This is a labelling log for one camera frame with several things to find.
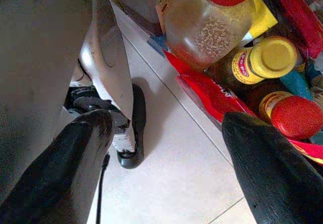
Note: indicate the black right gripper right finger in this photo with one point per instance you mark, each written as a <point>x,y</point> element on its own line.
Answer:
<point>272,173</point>

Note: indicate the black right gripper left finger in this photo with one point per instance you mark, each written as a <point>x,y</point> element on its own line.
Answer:
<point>50,173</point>

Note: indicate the yellow-labelled bottle with red lid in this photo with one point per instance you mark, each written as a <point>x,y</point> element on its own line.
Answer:
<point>297,115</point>

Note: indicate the teal packet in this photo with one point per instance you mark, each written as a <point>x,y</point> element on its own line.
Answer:
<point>297,82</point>

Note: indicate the black robot foot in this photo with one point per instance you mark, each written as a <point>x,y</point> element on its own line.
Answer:
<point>138,123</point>

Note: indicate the red grocery bag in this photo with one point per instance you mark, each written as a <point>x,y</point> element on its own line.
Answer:
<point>209,92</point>

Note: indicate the dark bottle with yellow lid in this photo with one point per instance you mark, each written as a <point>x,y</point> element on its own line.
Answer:
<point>272,57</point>

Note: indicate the yellow packet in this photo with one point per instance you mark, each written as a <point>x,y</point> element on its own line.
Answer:
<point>265,19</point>

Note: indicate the clear jar with red lid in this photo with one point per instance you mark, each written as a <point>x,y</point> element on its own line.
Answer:
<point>202,32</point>

